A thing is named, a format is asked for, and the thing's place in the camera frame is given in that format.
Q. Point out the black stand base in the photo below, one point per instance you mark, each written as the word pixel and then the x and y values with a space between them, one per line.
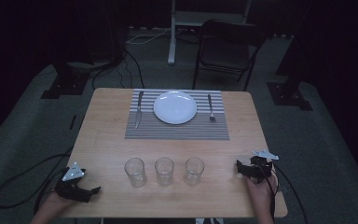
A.
pixel 287 95
pixel 66 84

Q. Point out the clear drinking glass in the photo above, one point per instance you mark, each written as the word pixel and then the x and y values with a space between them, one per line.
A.
pixel 135 172
pixel 194 171
pixel 164 171

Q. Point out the metal table knife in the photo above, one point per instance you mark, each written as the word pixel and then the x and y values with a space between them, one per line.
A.
pixel 138 112

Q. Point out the small dark floor object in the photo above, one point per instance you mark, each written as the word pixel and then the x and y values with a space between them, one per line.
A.
pixel 72 122

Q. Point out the black folding chair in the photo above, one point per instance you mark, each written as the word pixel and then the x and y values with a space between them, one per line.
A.
pixel 227 46

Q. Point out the white metal stand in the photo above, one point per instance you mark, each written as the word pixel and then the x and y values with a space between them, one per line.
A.
pixel 172 37

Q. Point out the grey striped placemat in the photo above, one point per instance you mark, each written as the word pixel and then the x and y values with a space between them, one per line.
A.
pixel 174 130

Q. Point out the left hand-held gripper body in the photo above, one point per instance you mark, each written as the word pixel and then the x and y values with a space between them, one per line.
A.
pixel 70 186

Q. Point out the metal fork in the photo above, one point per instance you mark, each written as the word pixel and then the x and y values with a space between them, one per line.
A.
pixel 211 107

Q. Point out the person's left hand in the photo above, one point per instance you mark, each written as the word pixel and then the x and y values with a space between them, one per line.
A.
pixel 57 203

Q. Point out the white round plate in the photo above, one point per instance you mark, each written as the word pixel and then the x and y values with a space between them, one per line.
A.
pixel 175 107

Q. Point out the person's right hand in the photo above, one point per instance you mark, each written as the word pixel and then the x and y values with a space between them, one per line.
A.
pixel 261 193

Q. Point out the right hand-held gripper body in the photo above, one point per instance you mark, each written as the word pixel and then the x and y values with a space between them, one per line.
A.
pixel 259 168

